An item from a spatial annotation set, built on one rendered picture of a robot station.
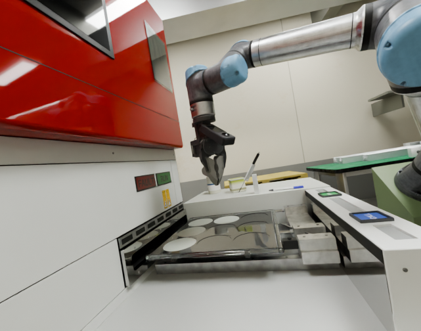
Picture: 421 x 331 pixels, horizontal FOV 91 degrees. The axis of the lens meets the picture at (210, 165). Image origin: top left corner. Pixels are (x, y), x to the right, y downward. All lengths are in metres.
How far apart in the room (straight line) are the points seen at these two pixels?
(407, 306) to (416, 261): 0.07
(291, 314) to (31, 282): 0.45
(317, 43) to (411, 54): 0.22
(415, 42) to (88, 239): 0.70
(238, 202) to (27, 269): 0.70
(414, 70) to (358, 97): 3.97
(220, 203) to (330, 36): 0.68
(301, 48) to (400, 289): 0.54
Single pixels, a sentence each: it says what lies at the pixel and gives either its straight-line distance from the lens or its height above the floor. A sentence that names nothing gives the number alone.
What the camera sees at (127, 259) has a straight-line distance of 0.62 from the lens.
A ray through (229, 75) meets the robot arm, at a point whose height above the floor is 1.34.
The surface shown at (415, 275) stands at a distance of 0.43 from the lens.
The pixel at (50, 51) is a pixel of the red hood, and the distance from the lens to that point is 0.52.
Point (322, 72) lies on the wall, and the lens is 4.37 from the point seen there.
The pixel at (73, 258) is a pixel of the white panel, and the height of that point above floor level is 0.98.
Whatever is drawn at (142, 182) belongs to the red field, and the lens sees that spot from 0.70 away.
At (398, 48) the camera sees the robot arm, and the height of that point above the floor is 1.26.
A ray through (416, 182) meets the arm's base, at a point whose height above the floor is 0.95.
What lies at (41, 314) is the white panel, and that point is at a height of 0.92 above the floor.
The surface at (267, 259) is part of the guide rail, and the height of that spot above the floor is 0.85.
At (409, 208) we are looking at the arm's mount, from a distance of 0.95.
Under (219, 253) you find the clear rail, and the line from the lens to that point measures 0.56.
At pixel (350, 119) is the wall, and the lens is 4.35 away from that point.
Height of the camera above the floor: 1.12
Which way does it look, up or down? level
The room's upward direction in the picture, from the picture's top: 9 degrees counter-clockwise
